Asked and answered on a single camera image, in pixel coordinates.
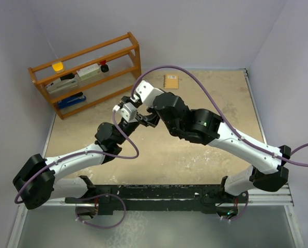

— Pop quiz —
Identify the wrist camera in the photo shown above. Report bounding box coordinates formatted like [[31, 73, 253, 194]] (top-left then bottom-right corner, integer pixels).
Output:
[[131, 80, 164, 107], [113, 102, 137, 122]]

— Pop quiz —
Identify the black red stamp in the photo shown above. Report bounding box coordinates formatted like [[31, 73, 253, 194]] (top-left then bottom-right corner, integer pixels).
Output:
[[100, 60, 109, 73]]

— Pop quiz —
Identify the white box on shelf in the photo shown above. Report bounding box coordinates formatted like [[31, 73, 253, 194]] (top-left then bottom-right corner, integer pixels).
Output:
[[76, 64, 101, 81]]

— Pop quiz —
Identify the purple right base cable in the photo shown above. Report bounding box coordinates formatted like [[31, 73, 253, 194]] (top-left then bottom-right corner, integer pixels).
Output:
[[220, 196, 251, 223]]

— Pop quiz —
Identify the white black stapler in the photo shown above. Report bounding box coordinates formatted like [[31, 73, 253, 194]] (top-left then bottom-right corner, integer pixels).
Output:
[[45, 73, 80, 94]]

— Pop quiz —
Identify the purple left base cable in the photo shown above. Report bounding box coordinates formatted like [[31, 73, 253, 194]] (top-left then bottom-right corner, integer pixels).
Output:
[[75, 191, 128, 229]]

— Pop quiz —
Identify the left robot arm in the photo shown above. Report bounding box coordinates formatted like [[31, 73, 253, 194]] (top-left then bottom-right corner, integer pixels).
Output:
[[12, 94, 152, 210]]

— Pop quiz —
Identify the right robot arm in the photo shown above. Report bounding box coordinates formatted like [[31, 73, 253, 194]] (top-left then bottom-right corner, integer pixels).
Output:
[[138, 88, 290, 202]]

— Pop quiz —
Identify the blue stapler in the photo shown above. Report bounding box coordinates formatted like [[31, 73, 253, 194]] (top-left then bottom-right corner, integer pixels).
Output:
[[58, 92, 86, 109]]

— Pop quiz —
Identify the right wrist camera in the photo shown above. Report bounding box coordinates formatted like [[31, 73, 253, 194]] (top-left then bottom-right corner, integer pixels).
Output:
[[131, 80, 164, 107]]

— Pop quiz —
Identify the brown spiral notebook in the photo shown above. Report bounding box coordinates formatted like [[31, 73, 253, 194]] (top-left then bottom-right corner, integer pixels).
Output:
[[163, 74, 179, 89]]

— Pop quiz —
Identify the yellow sticky note pad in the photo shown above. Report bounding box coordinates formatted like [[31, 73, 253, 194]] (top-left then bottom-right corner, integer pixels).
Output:
[[52, 61, 65, 74]]

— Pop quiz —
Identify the orange wooden shelf rack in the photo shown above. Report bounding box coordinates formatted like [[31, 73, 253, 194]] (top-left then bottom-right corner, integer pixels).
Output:
[[28, 32, 142, 119]]

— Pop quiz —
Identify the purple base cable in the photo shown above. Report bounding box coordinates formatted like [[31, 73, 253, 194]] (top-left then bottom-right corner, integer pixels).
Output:
[[75, 191, 128, 229], [220, 196, 251, 223]]

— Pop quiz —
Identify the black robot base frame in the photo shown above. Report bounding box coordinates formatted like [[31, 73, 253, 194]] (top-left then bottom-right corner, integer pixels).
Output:
[[65, 176, 249, 216]]

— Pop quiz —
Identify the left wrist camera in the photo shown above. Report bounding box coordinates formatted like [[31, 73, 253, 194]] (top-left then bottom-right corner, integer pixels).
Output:
[[113, 102, 137, 122]]

